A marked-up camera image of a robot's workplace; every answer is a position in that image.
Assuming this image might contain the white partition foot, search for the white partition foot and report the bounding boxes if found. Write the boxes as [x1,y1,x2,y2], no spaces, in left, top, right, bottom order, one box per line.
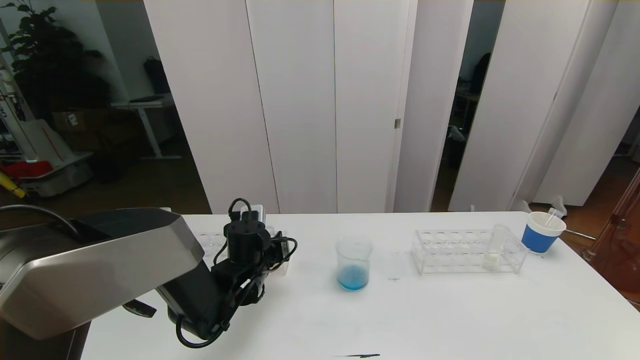
[510,196,568,218]

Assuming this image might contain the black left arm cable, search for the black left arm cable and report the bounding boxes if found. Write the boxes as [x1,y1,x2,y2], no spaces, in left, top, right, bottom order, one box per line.
[175,198,299,349]

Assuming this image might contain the test tube with pale pigment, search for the test tube with pale pigment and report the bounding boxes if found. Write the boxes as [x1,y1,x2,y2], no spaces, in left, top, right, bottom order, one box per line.
[482,223,512,271]

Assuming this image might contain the brown frame stand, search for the brown frame stand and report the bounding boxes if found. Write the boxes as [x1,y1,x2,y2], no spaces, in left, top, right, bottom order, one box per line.
[582,167,640,306]

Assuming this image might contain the clear acrylic test tube rack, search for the clear acrylic test tube rack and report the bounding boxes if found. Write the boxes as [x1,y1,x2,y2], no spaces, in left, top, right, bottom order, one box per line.
[197,230,292,277]
[411,229,529,275]

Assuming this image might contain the brown cardboard box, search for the brown cardboard box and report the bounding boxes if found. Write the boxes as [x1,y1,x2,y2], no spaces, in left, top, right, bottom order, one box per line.
[52,110,101,151]

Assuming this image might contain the yellow black tool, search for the yellow black tool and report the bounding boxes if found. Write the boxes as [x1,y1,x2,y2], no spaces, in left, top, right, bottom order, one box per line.
[0,171,27,199]

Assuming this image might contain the test tube with red pigment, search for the test tube with red pigment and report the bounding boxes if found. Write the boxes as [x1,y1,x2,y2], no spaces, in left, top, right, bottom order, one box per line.
[543,207,564,229]

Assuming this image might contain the clear glass beaker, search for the clear glass beaker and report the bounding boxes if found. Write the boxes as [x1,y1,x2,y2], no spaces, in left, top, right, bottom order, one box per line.
[336,235,374,292]

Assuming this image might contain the white standing desk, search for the white standing desk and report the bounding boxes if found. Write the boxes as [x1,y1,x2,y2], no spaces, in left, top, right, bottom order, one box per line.
[111,95,183,161]

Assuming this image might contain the dark green potted plant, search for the dark green potted plant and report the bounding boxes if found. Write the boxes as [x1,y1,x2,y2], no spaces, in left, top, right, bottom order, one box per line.
[0,0,113,121]

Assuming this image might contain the white grey machine base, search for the white grey machine base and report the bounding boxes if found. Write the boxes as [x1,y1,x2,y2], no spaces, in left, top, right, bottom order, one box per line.
[0,50,96,198]

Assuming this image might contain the thick black arm hose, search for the thick black arm hose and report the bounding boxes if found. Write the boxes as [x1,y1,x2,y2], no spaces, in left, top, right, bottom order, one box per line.
[0,204,82,237]

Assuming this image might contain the blue white paper cup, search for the blue white paper cup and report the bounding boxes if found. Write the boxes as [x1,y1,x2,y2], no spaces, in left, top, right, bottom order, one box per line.
[521,211,567,255]

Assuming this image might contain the black backpack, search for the black backpack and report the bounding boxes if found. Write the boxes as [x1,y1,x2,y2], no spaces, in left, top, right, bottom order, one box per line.
[144,56,172,96]

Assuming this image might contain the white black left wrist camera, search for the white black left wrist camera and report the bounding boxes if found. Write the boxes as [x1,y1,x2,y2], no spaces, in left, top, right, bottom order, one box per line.
[239,203,266,224]

